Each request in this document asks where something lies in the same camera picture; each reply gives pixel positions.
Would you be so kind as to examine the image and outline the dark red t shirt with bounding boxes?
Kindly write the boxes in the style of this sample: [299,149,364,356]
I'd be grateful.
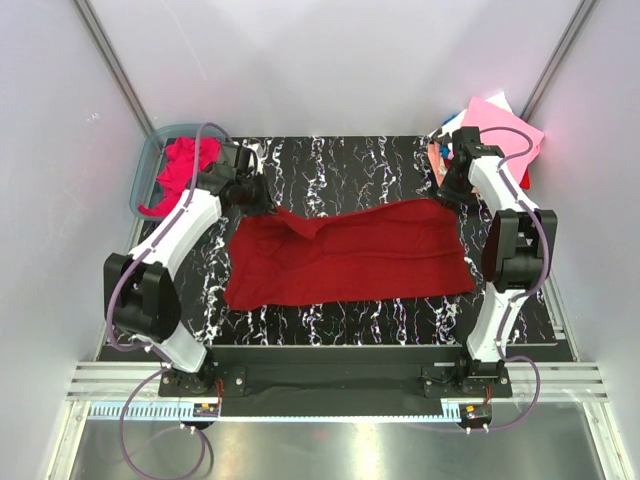
[224,199,475,311]

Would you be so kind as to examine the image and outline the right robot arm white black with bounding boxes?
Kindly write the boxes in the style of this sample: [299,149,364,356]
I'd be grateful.
[436,126,558,397]

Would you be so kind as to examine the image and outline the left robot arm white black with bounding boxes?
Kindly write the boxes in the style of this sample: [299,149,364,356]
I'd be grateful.
[103,142,275,396]

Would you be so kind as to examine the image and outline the folded peach t shirt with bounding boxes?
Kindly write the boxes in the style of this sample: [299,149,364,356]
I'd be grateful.
[427,143,447,186]

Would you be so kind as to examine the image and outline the black white patterned t shirt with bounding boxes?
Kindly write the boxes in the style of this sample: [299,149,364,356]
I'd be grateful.
[429,126,455,149]

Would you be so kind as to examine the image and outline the folded red t shirt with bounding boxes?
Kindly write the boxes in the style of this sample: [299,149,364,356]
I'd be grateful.
[519,169,531,190]

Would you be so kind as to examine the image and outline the folded blue t shirt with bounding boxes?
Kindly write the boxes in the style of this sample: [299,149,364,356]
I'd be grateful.
[442,111,463,126]

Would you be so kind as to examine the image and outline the magenta pink t shirt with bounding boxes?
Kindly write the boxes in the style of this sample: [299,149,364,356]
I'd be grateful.
[138,137,221,217]

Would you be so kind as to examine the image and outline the folded light pink t shirt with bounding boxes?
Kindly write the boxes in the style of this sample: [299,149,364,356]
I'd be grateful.
[461,97,544,183]

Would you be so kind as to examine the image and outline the black marble pattern mat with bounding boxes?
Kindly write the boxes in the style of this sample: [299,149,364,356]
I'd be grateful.
[176,136,492,346]

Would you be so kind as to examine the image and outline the teal plastic basket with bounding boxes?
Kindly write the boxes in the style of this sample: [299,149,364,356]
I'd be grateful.
[129,124,228,222]

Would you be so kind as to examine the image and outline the left orange connector box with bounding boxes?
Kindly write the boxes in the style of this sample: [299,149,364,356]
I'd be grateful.
[193,399,221,417]

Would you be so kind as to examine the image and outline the orange connector box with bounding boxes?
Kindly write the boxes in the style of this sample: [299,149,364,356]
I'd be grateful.
[462,404,493,420]
[193,399,221,417]

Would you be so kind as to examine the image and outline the right orange connector box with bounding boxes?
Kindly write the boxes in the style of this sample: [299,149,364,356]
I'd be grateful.
[462,404,493,420]

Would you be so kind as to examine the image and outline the right aluminium corner post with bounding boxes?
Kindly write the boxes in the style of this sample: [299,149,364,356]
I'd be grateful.
[520,0,599,122]

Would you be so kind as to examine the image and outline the aluminium corner post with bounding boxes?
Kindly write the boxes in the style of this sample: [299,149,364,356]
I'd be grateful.
[520,0,599,122]
[71,0,154,136]

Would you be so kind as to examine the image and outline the aluminium frame rail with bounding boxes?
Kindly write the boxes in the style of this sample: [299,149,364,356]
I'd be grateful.
[66,362,607,402]

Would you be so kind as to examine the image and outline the left aluminium corner post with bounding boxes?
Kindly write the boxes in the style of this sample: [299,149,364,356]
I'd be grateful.
[71,0,154,136]

